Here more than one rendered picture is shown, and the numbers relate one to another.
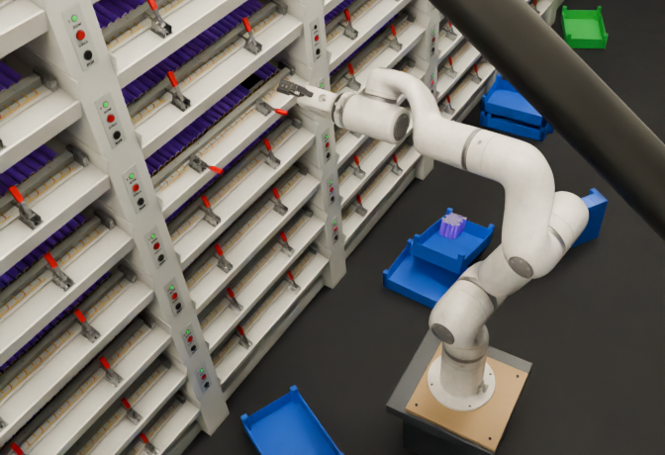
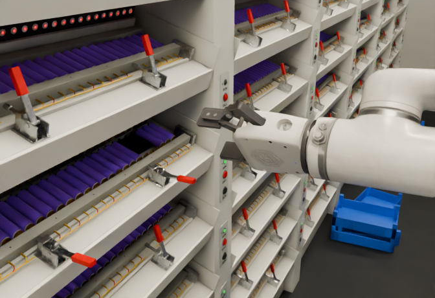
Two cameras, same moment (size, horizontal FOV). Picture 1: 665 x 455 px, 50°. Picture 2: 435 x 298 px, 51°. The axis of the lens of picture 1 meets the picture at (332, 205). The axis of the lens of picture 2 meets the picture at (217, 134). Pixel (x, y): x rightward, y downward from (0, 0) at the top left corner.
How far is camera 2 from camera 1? 1.09 m
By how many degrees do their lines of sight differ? 24
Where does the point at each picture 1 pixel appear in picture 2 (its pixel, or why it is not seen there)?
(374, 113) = (396, 137)
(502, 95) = (346, 212)
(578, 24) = not seen: hidden behind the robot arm
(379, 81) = (397, 83)
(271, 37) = (176, 76)
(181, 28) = not seen: outside the picture
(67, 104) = not seen: outside the picture
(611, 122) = not seen: outside the picture
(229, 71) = (118, 102)
